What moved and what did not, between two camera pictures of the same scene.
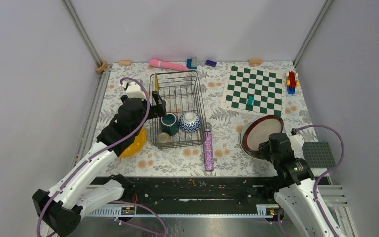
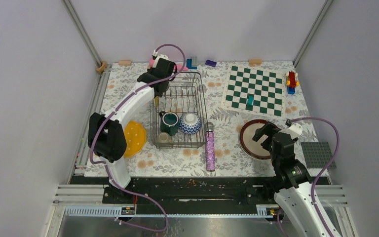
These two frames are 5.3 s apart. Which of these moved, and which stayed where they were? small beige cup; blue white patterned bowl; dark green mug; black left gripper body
Moved: black left gripper body
Stayed: blue white patterned bowl; small beige cup; dark green mug
